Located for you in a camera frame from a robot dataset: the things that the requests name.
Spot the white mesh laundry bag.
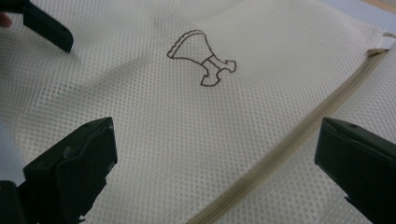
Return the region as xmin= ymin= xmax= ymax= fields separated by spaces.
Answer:
xmin=0 ymin=0 xmax=396 ymax=224

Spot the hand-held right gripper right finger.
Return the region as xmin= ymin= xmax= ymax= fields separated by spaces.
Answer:
xmin=314 ymin=117 xmax=396 ymax=224

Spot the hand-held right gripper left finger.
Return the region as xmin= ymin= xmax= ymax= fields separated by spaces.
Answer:
xmin=23 ymin=116 xmax=119 ymax=224

